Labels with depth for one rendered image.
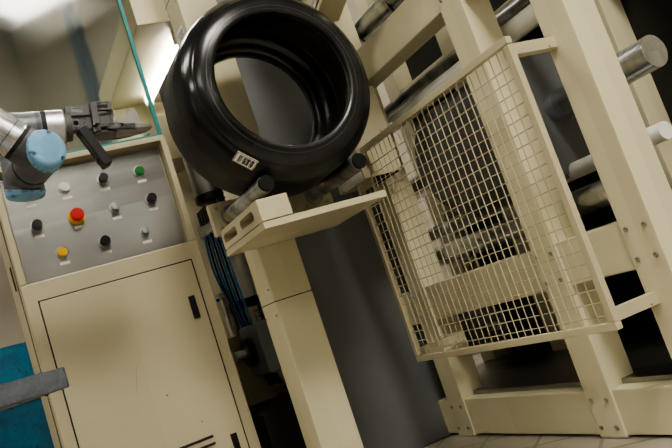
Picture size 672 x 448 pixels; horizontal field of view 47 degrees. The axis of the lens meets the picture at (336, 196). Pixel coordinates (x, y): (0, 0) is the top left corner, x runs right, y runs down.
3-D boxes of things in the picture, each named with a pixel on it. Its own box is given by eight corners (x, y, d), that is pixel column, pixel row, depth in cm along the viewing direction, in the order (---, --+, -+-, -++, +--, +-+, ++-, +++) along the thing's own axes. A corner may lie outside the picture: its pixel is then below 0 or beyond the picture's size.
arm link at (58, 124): (49, 140, 185) (47, 152, 193) (70, 138, 187) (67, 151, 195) (44, 105, 187) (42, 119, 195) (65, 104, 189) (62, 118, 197)
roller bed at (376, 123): (340, 195, 261) (312, 114, 266) (376, 185, 268) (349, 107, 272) (364, 178, 244) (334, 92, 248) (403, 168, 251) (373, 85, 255)
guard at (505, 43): (417, 362, 245) (346, 158, 255) (421, 360, 245) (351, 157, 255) (617, 330, 165) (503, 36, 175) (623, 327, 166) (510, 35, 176)
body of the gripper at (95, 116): (113, 100, 194) (63, 103, 189) (119, 132, 193) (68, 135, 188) (109, 111, 201) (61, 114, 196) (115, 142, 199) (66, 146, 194)
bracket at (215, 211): (214, 238, 227) (205, 207, 228) (331, 207, 245) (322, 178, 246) (217, 235, 224) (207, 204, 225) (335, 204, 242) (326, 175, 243)
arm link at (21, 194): (14, 190, 175) (7, 140, 177) (0, 207, 183) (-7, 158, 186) (55, 190, 181) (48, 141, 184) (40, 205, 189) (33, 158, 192)
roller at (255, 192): (220, 212, 227) (233, 206, 229) (227, 225, 227) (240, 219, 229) (255, 178, 196) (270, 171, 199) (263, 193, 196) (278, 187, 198)
